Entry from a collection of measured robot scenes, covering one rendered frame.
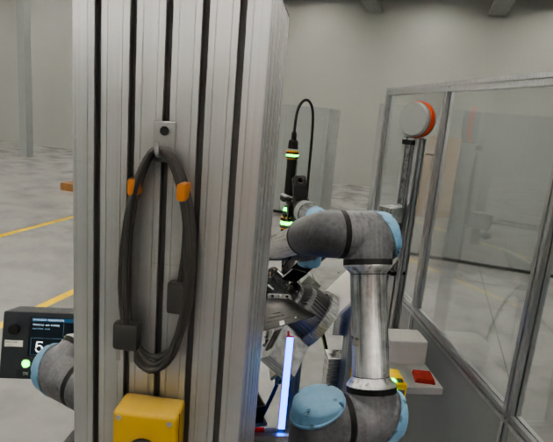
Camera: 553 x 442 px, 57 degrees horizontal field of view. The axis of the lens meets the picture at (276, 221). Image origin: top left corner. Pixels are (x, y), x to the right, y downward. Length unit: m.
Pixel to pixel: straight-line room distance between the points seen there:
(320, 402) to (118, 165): 0.71
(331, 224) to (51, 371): 0.74
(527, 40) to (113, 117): 13.56
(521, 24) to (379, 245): 13.05
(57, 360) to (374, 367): 0.74
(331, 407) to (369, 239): 0.37
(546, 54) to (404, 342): 12.25
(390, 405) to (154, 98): 0.85
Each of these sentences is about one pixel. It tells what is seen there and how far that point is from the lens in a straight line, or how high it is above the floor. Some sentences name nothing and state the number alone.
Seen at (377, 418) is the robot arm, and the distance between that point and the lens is 1.21.
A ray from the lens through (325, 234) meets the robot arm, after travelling 1.14.
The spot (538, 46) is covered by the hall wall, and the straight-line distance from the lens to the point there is 14.08.
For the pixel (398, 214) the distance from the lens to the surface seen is 2.29.
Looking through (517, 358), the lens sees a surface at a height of 1.19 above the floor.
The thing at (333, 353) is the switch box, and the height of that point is 0.84.
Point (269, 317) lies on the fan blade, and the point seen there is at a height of 1.18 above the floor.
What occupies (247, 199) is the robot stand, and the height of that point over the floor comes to 1.76.
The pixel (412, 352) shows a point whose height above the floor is 0.92.
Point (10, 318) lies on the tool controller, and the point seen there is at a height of 1.24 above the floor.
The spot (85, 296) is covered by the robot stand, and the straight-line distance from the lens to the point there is 0.76.
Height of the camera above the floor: 1.88
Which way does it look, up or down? 13 degrees down
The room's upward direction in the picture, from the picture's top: 5 degrees clockwise
